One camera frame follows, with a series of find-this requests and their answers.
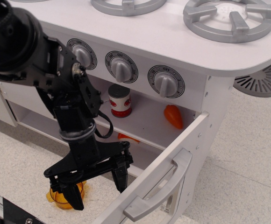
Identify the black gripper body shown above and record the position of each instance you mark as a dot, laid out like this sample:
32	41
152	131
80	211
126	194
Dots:
88	158

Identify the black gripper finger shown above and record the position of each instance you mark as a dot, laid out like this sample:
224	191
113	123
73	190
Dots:
72	195
120	176

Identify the silver oven door handle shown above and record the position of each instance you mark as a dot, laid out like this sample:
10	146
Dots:
139	207

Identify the white oven door with window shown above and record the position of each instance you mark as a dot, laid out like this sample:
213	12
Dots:
157	174

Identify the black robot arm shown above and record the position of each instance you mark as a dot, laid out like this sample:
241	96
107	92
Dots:
29	57

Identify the orange transparent toy pot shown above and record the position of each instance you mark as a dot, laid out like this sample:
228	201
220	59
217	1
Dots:
59	199

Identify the orange white toy lower shelf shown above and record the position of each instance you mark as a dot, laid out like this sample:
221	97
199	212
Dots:
123	137

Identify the aluminium extrusion foot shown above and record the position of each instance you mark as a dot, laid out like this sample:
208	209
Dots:
166	207

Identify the toy can red label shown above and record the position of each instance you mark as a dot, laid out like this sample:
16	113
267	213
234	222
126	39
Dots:
120	100

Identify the middle grey stove knob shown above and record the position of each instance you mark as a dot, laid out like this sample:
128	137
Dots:
121	67

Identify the grey stove knob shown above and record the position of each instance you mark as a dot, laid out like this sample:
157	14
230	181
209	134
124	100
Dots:
121	67
165	81
83	52

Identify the left grey stove knob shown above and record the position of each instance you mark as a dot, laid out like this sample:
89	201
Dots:
83	52

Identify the right grey stove knob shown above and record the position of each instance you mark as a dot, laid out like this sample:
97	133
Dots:
165	81

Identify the left silver burner grate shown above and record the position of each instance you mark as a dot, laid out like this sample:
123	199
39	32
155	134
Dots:
127	7

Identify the silver burner grate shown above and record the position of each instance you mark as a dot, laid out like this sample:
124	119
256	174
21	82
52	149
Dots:
228	21
127	7

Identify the grey slotted round disc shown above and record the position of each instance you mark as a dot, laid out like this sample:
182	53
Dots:
257	84

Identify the right silver burner grate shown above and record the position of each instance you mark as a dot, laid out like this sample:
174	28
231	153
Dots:
228	21

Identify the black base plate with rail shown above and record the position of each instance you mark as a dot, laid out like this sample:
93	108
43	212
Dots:
12	214

